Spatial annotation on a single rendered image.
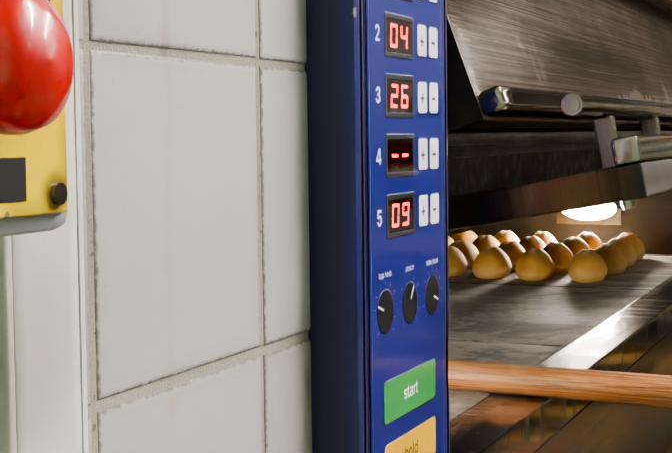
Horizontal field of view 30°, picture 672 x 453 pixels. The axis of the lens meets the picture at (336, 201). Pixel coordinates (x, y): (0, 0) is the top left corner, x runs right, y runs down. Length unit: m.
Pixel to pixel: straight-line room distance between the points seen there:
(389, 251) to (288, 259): 0.08
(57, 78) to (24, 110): 0.01
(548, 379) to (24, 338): 0.83
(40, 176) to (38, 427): 0.13
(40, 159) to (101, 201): 0.16
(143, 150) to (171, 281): 0.06
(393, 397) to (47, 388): 0.32
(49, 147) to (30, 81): 0.05
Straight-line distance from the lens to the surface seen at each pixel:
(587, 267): 2.19
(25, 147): 0.38
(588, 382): 1.23
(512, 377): 1.25
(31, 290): 0.48
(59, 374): 0.49
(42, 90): 0.35
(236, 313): 0.64
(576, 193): 0.91
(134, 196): 0.56
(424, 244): 0.81
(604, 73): 1.43
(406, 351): 0.78
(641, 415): 1.81
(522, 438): 1.16
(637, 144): 0.90
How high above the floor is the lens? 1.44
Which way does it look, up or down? 3 degrees down
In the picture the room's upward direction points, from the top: 1 degrees counter-clockwise
